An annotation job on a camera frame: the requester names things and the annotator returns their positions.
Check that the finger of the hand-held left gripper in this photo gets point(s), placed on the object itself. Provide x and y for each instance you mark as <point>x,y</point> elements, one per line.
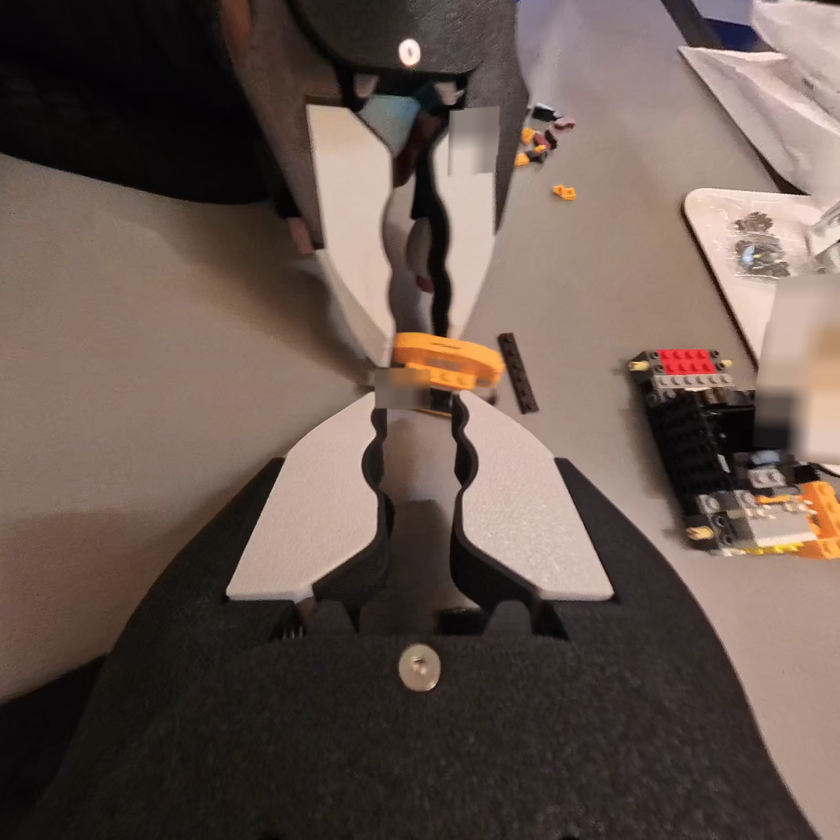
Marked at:
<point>348,210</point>
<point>472,236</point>

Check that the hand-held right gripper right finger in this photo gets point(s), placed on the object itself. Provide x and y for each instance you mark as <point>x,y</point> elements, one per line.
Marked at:
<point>531,525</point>

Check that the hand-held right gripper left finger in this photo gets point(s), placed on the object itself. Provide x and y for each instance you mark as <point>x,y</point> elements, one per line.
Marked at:
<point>315,518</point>

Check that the pile of small bricks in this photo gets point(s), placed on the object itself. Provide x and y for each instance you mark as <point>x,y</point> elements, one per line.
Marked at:
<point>544,138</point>

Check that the orange toy brick assembly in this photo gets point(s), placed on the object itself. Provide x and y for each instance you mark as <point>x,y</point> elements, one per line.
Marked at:
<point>446,358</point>

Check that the long black plate brick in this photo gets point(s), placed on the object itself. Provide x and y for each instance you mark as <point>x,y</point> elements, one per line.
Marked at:
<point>518,374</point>

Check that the black toy car chassis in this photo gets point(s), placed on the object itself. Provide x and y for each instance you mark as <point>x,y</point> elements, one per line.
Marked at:
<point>682,446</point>

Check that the person's left forearm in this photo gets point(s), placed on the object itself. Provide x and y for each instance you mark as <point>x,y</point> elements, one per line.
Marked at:
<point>118,98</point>

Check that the grey desk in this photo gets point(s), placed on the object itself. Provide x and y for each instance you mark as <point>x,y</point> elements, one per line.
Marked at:
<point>164,361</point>

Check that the small orange clip brick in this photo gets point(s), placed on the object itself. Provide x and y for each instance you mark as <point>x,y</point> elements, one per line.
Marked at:
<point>564,191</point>

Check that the white book stand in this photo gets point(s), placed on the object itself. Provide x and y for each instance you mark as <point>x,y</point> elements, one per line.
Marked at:
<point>715,216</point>

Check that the bag of small metal parts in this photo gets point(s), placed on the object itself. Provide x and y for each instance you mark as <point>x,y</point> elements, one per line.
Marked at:
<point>761,249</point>

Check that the crumpled white paper bag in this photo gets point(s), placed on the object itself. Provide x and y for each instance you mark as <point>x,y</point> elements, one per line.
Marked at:
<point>754,85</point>

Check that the person's black fleece jacket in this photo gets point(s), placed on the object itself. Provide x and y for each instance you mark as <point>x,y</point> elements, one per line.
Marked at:
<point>39,754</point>

